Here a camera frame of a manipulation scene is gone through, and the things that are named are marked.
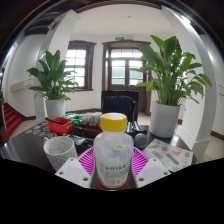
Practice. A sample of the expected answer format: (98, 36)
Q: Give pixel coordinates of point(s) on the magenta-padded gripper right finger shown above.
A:
(153, 171)

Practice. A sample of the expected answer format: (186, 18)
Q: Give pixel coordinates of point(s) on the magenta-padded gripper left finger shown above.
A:
(71, 171)

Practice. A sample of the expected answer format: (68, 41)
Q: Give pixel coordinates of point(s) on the clear bottle with yellow cap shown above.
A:
(113, 156)

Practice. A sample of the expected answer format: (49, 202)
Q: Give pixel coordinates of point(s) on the white sticker sheet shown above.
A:
(168, 155)

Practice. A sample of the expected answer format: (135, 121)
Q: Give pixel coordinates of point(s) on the white speckled mug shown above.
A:
(60, 151)

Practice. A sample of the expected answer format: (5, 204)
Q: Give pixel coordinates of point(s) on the red plastic box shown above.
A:
(61, 126)

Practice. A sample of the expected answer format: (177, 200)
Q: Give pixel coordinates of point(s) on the dark sheet of round stickers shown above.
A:
(36, 130)

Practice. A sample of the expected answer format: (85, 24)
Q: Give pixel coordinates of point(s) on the green flat packet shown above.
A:
(71, 116)

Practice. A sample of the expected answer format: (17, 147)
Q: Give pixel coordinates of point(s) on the tray of small cups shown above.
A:
(91, 118)

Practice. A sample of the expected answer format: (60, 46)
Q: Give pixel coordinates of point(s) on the black office chair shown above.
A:
(118, 105)

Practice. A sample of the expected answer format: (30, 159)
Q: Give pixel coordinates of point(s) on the large potted plant, white pot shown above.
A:
(170, 83)

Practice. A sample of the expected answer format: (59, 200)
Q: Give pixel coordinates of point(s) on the small potted plant, white pot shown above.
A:
(53, 80)

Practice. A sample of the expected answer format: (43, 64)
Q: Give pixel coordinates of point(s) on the dark wooden double door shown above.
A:
(123, 71)

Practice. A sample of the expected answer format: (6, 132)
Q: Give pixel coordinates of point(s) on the dark wooden framed window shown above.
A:
(78, 65)

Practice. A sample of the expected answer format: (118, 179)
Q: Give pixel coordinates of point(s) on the green exit sign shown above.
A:
(119, 38)

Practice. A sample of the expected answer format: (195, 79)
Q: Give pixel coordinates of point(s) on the white wall heater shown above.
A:
(21, 85)

